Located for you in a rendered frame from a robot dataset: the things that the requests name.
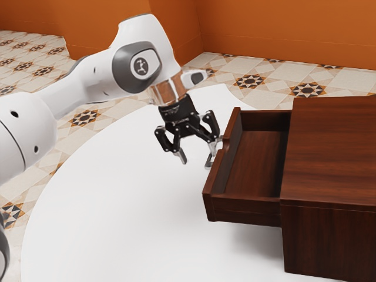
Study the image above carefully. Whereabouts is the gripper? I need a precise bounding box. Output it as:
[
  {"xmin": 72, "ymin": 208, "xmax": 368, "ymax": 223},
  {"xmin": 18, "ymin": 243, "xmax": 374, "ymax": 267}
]
[{"xmin": 154, "ymin": 96, "xmax": 224, "ymax": 170}]

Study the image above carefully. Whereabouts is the dark wooden drawer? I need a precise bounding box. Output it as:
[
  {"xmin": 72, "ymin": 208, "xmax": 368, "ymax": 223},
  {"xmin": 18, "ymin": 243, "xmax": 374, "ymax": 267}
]
[{"xmin": 202, "ymin": 106, "xmax": 292, "ymax": 228}]

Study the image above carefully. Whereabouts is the dark wooden cabinet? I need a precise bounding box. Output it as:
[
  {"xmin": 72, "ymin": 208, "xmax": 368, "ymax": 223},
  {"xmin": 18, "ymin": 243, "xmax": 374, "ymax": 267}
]
[{"xmin": 279, "ymin": 95, "xmax": 376, "ymax": 279}]

